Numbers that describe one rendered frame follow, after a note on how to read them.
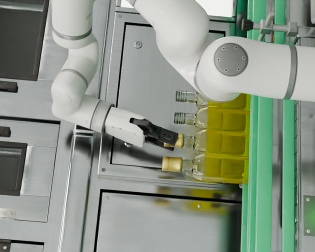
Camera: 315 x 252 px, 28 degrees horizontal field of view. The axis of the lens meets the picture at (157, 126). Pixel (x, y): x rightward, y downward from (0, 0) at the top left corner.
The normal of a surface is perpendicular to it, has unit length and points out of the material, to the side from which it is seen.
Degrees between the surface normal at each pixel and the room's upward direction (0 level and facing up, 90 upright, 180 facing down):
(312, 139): 90
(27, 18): 90
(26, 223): 90
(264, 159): 90
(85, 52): 80
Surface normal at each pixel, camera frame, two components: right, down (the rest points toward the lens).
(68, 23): -0.05, 0.73
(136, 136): -0.34, 0.87
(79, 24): 0.45, 0.69
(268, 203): 0.05, -0.33
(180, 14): -0.03, -0.07
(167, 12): -0.22, 0.10
